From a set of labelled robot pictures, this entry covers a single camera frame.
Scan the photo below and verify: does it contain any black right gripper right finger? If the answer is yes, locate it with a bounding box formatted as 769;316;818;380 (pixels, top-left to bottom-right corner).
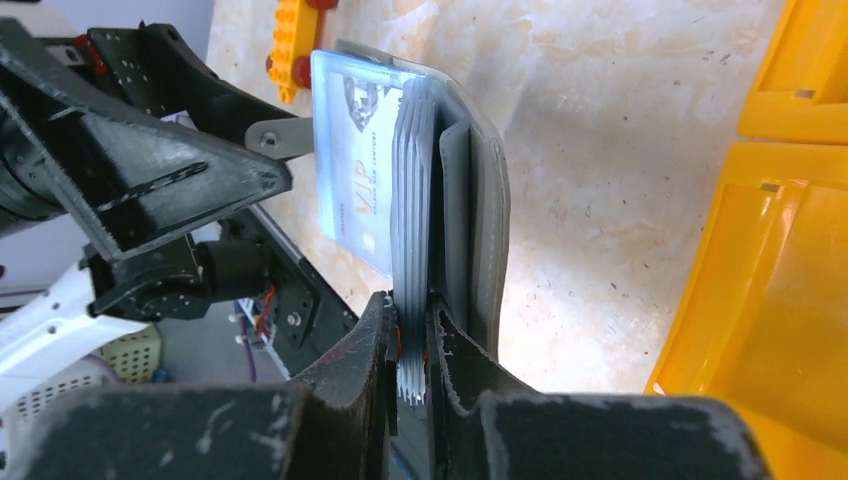
427;294;771;479

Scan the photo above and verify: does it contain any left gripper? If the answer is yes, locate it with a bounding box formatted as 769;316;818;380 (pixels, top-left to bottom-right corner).
1;19;293;322

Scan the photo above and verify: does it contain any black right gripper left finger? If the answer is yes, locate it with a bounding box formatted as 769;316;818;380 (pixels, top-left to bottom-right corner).
6;291;397;479

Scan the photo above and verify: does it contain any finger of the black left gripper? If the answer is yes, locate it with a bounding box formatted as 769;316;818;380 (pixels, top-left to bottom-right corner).
86;23;293;144

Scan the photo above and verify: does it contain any silver VIP card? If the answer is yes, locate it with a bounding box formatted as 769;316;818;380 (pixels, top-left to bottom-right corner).
310;50;414;277

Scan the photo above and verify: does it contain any grey leather card holder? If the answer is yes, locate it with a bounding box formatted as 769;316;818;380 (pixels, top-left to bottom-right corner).
245;39;512;407

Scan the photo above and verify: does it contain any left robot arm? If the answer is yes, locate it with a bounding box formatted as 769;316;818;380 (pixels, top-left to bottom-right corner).
1;17;311;407

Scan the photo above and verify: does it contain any yellow toy brick car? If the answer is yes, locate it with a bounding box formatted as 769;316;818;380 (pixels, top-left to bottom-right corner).
265;0;339;104

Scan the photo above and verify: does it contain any yellow plastic bin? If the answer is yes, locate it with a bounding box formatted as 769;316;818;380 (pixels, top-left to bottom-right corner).
645;1;847;479

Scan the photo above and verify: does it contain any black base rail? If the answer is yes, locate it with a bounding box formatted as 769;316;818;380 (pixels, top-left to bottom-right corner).
221;205;359;378

